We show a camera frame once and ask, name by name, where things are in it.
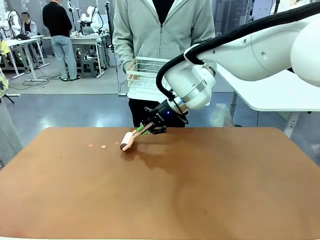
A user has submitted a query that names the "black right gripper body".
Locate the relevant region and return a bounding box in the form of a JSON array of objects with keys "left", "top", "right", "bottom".
[{"left": 143, "top": 99, "right": 181, "bottom": 129}]

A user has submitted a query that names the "pink lint roller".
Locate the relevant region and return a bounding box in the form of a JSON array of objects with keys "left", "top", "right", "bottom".
[{"left": 119, "top": 129, "right": 145, "bottom": 152}]

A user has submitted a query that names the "white plastic drip tray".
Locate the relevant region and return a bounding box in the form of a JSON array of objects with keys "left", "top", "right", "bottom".
[{"left": 126, "top": 82, "right": 175, "bottom": 102}]

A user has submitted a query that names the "white wire dish rack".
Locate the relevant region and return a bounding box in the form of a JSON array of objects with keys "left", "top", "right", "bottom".
[{"left": 125, "top": 56, "right": 176, "bottom": 89}]

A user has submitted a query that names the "person's right forearm grey sleeve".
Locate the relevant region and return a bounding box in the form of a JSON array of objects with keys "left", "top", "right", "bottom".
[{"left": 112, "top": 27, "right": 133, "bottom": 68}]

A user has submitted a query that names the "person's right hand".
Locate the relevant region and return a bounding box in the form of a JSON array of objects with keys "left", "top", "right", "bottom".
[{"left": 122, "top": 60, "right": 134, "bottom": 75}]

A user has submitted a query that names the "person's left hand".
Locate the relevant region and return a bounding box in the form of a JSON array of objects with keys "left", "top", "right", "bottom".
[{"left": 204, "top": 64, "right": 217, "bottom": 77}]

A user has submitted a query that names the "clear plastic bag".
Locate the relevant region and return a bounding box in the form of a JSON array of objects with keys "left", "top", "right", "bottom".
[{"left": 210, "top": 103, "right": 236, "bottom": 128}]

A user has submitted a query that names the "person in grey hoodie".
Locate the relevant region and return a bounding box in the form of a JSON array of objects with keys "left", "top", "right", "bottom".
[{"left": 112, "top": 0, "right": 217, "bottom": 128}]

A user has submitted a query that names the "grey plastic step stool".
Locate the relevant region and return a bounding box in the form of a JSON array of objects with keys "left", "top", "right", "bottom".
[{"left": 79, "top": 56, "right": 98, "bottom": 79}]

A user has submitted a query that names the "black vertical stand pole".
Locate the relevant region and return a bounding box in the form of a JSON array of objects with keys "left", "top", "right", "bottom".
[{"left": 104, "top": 0, "right": 118, "bottom": 68}]

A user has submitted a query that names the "white desk with robot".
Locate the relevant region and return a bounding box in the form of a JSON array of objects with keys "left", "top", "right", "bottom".
[{"left": 42, "top": 34, "right": 107, "bottom": 76}]

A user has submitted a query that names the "large white table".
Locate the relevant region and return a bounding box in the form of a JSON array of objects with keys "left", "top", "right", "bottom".
[{"left": 214, "top": 62, "right": 320, "bottom": 139}]

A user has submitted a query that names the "standing man in black sweater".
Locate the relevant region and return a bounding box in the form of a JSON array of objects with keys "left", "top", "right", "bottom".
[{"left": 41, "top": 0, "right": 82, "bottom": 82}]

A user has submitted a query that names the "white desk with white legs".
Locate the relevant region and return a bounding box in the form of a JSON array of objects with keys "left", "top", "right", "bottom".
[{"left": 3, "top": 34, "right": 51, "bottom": 81}]

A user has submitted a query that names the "yellow floral cloth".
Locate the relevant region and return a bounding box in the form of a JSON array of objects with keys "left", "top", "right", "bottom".
[{"left": 0, "top": 36, "right": 12, "bottom": 99}]

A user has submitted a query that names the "seated person in grey jacket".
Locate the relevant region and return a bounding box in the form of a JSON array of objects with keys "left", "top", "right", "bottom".
[{"left": 20, "top": 11, "right": 39, "bottom": 38}]

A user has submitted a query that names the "black sleeved arm cable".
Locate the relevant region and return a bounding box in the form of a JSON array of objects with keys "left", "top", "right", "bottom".
[{"left": 155, "top": 1, "right": 316, "bottom": 126}]

